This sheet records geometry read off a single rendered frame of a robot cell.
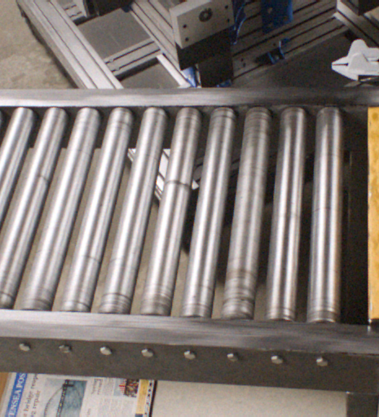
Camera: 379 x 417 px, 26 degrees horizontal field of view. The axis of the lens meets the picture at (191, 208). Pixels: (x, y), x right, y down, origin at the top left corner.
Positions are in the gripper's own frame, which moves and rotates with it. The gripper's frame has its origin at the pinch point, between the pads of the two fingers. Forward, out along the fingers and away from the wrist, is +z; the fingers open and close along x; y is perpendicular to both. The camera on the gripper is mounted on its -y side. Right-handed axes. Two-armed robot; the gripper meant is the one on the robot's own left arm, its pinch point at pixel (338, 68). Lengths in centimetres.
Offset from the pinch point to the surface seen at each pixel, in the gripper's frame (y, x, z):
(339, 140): 2.8, 21.4, -0.5
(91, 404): -75, 38, 59
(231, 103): 3.5, 12.9, 19.1
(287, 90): 3.5, 9.6, 9.2
